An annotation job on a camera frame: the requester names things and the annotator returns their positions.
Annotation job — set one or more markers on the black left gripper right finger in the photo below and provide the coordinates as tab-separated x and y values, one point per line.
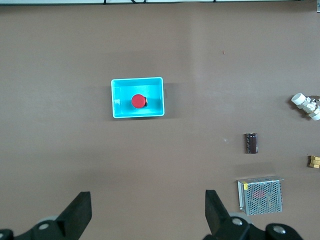
217	215

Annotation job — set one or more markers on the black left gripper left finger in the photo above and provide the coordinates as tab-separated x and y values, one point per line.
75	215

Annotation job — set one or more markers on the red emergency stop button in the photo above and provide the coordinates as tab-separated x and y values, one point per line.
138	100

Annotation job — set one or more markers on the perforated metal power supply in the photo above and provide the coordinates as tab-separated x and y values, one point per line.
261	197

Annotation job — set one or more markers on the dark cylindrical capacitor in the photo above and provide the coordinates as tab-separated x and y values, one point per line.
251	143

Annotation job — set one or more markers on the brass pipe fitting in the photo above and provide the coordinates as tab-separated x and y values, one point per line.
314	161

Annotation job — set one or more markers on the turquoise plastic bin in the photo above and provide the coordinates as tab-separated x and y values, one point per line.
117	110

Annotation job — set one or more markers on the white PVC valve fitting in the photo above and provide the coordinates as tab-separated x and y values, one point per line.
303	102

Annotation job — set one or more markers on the grey metal frame piece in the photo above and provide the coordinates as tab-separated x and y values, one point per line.
318	6

